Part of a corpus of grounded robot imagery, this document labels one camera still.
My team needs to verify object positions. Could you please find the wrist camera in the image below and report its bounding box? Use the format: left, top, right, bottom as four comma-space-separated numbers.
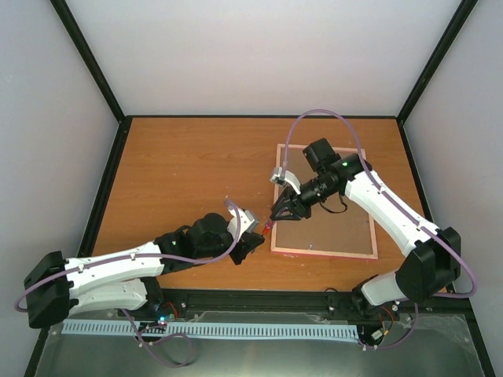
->
227, 207, 259, 239
270, 167, 301, 194

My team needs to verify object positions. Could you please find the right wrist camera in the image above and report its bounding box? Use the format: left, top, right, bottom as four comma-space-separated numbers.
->
270, 167, 301, 194

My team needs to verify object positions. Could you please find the light blue cable duct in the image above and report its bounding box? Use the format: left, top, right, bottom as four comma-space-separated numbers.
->
61, 319, 358, 342

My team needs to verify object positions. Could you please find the black enclosure frame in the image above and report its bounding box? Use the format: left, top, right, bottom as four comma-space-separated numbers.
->
23, 0, 496, 377

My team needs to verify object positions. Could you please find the pink picture frame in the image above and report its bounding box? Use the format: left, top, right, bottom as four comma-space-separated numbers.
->
270, 143, 379, 260

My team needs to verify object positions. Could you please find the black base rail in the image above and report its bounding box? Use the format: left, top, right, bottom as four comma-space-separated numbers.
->
149, 287, 471, 315

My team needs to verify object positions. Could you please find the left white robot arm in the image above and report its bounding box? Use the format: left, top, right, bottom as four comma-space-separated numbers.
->
24, 211, 264, 329

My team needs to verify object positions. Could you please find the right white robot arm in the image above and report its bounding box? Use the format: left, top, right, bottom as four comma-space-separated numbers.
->
270, 138, 461, 312

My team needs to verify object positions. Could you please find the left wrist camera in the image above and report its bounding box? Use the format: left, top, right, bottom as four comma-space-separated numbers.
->
227, 207, 259, 239

